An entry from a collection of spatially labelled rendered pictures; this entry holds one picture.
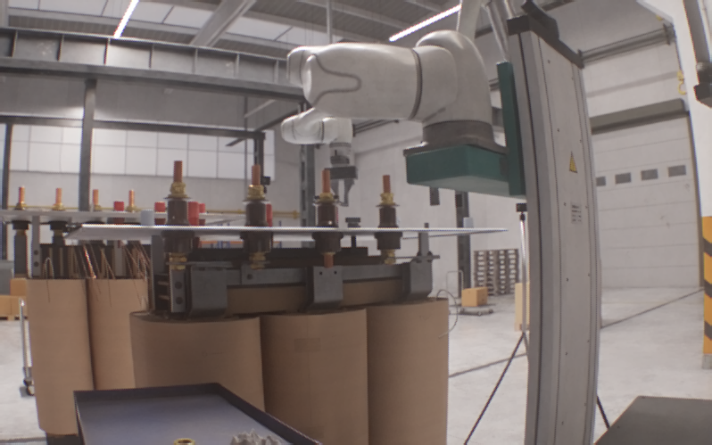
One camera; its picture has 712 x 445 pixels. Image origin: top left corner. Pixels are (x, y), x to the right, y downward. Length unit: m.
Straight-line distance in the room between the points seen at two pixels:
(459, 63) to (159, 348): 1.18
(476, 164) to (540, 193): 0.16
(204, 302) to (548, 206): 1.07
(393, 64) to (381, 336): 1.27
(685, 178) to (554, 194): 13.72
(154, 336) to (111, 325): 1.59
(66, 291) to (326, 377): 1.81
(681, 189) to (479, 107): 13.82
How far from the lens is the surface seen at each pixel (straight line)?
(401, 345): 2.09
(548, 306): 1.10
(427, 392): 2.20
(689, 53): 6.41
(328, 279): 1.89
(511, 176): 1.14
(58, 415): 3.32
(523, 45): 1.19
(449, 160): 1.04
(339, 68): 1.04
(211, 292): 1.69
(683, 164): 14.84
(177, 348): 1.65
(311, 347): 1.83
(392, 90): 1.04
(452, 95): 1.08
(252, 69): 11.05
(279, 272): 1.85
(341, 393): 1.93
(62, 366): 3.24
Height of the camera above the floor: 1.27
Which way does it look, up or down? 4 degrees up
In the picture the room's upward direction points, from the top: 2 degrees counter-clockwise
